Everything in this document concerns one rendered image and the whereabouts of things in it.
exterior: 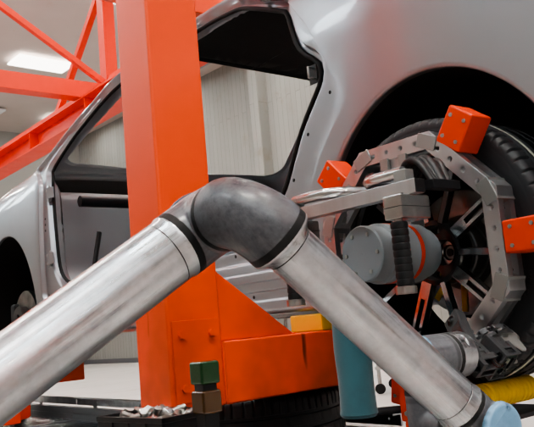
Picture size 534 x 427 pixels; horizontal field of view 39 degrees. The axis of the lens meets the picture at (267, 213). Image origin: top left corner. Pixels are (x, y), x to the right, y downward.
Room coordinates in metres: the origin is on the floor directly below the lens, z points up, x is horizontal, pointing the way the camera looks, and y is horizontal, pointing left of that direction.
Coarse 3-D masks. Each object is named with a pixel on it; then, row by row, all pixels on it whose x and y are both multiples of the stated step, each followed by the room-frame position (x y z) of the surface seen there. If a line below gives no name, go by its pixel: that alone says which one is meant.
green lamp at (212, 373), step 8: (208, 360) 1.36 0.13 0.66; (216, 360) 1.35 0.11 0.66; (192, 368) 1.35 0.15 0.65; (200, 368) 1.33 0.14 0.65; (208, 368) 1.34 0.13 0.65; (216, 368) 1.35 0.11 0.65; (192, 376) 1.35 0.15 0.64; (200, 376) 1.33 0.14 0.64; (208, 376) 1.34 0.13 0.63; (216, 376) 1.35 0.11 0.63; (192, 384) 1.35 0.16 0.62; (200, 384) 1.34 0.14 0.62; (208, 384) 1.34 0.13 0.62
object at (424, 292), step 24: (360, 216) 2.00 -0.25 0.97; (384, 216) 2.05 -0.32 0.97; (432, 216) 1.87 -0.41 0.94; (480, 216) 1.74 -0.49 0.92; (456, 240) 1.80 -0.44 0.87; (456, 264) 1.81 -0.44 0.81; (384, 288) 2.07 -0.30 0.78; (432, 288) 1.87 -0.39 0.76; (480, 288) 1.76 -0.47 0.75; (408, 312) 2.07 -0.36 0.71; (432, 312) 2.13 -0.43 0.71
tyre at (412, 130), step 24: (432, 120) 1.80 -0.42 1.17; (384, 144) 1.92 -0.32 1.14; (504, 144) 1.66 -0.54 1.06; (528, 144) 1.72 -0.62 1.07; (504, 168) 1.65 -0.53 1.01; (528, 168) 1.62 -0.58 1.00; (528, 192) 1.61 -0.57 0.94; (528, 264) 1.63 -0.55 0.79; (528, 288) 1.64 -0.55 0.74; (528, 312) 1.65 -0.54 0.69; (528, 336) 1.66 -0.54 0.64
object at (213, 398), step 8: (192, 392) 1.35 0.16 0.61; (200, 392) 1.34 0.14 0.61; (208, 392) 1.34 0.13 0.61; (216, 392) 1.35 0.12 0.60; (192, 400) 1.35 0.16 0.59; (200, 400) 1.34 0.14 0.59; (208, 400) 1.34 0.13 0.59; (216, 400) 1.35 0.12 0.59; (192, 408) 1.36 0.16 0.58; (200, 408) 1.34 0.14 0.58; (208, 408) 1.33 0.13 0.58; (216, 408) 1.35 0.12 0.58
